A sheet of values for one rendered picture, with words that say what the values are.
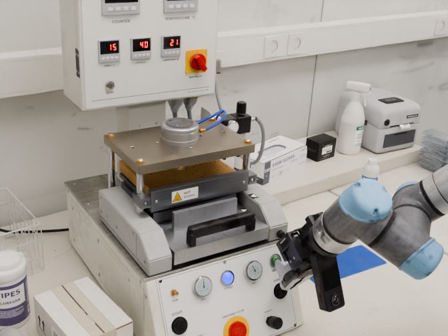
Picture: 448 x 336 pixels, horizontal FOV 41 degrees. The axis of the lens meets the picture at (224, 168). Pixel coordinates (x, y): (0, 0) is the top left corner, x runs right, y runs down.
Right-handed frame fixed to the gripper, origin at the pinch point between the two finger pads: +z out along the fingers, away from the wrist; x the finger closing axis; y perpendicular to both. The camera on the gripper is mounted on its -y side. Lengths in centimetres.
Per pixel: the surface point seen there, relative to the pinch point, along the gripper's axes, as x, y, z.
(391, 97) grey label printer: -93, 58, 27
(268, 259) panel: 1.6, 7.0, -0.8
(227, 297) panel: 12.9, 2.8, 1.6
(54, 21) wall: 23, 84, 6
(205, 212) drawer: 12.4, 19.4, -3.9
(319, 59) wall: -74, 79, 28
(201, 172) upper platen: 9.0, 28.8, -3.5
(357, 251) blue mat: -36.7, 7.1, 17.7
